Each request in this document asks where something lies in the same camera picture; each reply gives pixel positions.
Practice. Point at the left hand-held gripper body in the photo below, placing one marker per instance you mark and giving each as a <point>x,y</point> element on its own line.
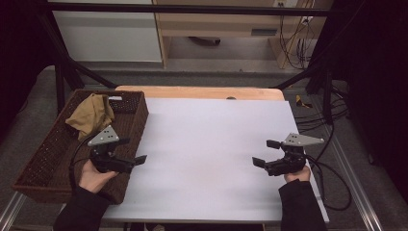
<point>107,162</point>

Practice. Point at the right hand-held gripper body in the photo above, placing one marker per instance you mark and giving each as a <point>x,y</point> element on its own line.
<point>288,162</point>

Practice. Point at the tan cloth garment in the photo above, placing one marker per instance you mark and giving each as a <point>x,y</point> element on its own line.
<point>91,115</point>

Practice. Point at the brown wicker basket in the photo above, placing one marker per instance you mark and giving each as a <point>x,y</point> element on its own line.
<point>48,160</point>

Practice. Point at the person's right hand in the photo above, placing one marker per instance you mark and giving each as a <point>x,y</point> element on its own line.
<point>300,175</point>

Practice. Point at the person's left hand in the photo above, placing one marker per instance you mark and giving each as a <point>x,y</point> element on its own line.
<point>93,179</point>

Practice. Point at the white basket label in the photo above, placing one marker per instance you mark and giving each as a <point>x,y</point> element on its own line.
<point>115,98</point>

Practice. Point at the yellow and black floor object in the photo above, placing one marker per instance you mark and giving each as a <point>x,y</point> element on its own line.
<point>301,102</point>

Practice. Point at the white board table cover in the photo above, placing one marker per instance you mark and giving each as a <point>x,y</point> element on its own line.
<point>205,154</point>

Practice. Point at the wooden table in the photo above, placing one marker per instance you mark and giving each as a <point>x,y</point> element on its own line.
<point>198,92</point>

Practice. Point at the white cabinet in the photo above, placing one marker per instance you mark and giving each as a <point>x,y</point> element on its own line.
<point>109,35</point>

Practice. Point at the light wooden desk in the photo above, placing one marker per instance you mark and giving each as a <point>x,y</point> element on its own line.
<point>218,24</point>

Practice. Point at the aluminium rail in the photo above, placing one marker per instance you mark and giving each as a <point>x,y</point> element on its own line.
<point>9,211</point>
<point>356,179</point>

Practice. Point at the black metal frame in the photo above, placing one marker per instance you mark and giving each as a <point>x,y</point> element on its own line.
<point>192,9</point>

